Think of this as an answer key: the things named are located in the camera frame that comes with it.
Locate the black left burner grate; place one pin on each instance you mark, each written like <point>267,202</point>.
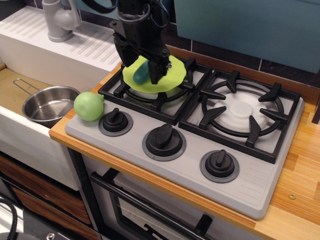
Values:
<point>168,110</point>

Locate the black burner grate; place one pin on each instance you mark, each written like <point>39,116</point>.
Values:
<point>168,110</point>
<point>265,144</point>

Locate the white burner cap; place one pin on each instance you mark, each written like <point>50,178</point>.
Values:
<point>153,96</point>
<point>240,106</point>

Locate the grey toy stove top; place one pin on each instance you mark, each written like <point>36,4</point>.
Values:
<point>250,193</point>

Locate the white toy sink unit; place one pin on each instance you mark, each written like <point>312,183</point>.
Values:
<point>27,53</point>

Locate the white left burner cap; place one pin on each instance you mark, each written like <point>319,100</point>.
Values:
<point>153,96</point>

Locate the black oven door handle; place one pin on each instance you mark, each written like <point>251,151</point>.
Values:
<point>149,233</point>

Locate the lime green plastic plate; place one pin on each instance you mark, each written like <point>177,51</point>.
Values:
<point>174,77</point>

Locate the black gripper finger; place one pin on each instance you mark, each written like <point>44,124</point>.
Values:
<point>127,50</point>
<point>157,70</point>

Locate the white right burner cap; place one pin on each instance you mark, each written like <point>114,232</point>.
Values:
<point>240,106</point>

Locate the wood grain drawer front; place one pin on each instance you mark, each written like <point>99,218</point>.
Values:
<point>50,190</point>

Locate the black right burner grate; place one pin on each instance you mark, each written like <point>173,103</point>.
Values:
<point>265,144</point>

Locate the black left stove knob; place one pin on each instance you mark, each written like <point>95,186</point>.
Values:
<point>115,123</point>

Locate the dark green toy cucumber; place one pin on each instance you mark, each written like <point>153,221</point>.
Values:
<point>141,75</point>

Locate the light green toy pear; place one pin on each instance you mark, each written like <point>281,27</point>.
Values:
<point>89,106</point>

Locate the small stainless steel pot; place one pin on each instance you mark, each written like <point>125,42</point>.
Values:
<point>47,106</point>

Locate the black right stove knob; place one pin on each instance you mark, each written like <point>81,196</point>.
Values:
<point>219,166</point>

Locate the black stove knob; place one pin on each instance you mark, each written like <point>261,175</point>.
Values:
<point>164,143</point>
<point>115,123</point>
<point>219,166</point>

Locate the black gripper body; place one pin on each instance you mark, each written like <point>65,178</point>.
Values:
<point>145,32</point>

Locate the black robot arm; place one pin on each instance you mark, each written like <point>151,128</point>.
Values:
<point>131,9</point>

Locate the grey toy faucet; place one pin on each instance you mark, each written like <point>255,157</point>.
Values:
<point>60,22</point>

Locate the black middle stove knob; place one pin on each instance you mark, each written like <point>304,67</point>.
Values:
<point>164,143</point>

